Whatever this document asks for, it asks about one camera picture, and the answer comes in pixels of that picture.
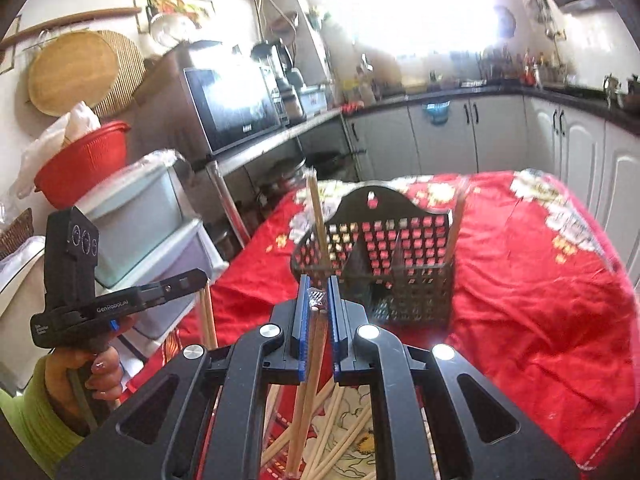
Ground dark frying pan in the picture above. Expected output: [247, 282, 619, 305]
[302, 152, 361, 171]

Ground brown wicker basket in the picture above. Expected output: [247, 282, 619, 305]
[0, 208, 35, 261]

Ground blue wall plate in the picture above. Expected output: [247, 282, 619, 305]
[492, 6, 517, 40]

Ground red floral tablecloth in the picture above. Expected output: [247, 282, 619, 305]
[125, 170, 636, 480]

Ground long wooden rolling pin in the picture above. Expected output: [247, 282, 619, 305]
[0, 6, 142, 51]

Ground round metal lid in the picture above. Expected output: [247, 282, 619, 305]
[150, 12, 193, 46]

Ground metal kettle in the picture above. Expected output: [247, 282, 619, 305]
[602, 74, 626, 106]

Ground white kitchen cabinets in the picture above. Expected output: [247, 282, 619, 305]
[345, 95, 640, 281]

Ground white plastic container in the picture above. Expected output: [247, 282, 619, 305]
[299, 85, 331, 116]

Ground white plastic bag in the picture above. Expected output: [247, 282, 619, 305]
[10, 101, 101, 198]

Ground pile of wooden chopsticks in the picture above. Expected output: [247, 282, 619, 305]
[260, 380, 376, 480]

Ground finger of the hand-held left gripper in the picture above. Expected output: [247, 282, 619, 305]
[132, 268, 207, 311]

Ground translucent plastic storage box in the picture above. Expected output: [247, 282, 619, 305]
[100, 220, 226, 341]

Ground steel kitchen table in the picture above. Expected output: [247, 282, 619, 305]
[192, 107, 351, 251]

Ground blue hanging cloth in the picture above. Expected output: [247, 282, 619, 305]
[421, 101, 451, 126]

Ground metal cooking pot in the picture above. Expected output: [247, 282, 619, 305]
[260, 160, 306, 196]

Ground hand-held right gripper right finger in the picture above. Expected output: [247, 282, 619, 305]
[327, 275, 583, 480]

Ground silver microwave oven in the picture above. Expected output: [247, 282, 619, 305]
[182, 62, 286, 156]

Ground round bamboo tray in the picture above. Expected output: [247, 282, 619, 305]
[27, 30, 121, 117]

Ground row of hanging kitchen utensils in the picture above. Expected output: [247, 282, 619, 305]
[527, 0, 568, 43]

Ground person's left forearm green sleeve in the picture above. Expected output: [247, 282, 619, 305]
[0, 360, 86, 478]

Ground black kitchen countertop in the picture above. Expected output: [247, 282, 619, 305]
[345, 82, 640, 136]

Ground pale blue storage box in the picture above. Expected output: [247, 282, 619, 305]
[75, 160, 186, 288]

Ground framed wall picture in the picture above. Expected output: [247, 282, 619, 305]
[132, 0, 216, 36]

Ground plastic-wrapped wooden chopstick pair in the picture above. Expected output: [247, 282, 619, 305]
[306, 170, 333, 273]
[444, 187, 468, 266]
[198, 282, 219, 351]
[285, 287, 331, 478]

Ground black plastic utensil basket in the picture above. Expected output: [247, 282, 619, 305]
[291, 186, 457, 328]

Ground red plastic colander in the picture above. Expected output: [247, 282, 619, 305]
[34, 120, 132, 210]

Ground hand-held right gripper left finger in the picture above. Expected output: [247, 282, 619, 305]
[55, 275, 313, 480]

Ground person's left hand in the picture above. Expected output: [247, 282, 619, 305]
[45, 346, 124, 433]

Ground round woven bamboo mat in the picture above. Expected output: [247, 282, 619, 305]
[92, 30, 147, 120]

